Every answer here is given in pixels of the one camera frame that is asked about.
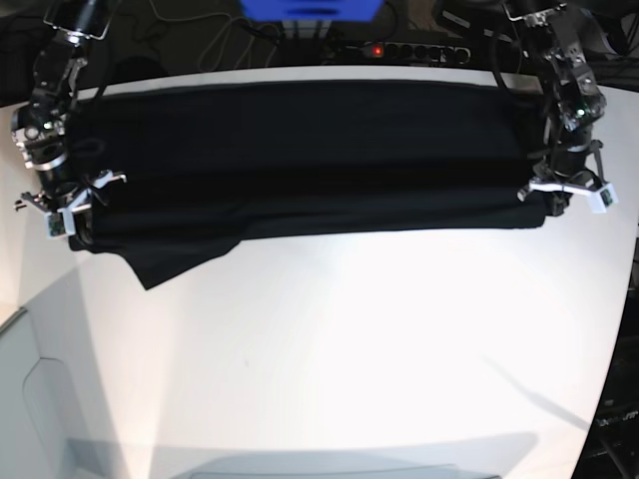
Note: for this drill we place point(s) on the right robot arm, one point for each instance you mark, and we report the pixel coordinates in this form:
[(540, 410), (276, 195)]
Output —
[(39, 128)]

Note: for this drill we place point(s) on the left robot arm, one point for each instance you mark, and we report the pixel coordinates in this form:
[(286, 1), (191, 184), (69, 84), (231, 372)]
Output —
[(573, 101)]

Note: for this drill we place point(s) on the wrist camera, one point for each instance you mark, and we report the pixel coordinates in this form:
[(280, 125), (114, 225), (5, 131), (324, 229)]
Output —
[(603, 199), (60, 225)]

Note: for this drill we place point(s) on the blue box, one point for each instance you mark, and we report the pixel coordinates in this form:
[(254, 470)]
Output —
[(332, 10)]

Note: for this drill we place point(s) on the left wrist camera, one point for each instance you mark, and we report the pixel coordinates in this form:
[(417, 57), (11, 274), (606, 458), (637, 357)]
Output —
[(603, 199)]

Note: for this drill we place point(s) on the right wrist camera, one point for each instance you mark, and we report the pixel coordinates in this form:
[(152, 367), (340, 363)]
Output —
[(60, 225)]

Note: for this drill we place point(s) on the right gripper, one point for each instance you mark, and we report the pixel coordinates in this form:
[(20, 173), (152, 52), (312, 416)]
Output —
[(70, 199)]

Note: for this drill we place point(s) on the black T-shirt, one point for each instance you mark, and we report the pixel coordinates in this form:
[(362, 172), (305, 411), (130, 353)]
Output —
[(208, 168)]

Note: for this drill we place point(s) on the black power strip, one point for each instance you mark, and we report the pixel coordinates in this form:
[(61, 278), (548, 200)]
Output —
[(389, 53)]

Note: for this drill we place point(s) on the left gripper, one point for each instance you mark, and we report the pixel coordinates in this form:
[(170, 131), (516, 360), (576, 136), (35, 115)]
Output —
[(563, 171)]

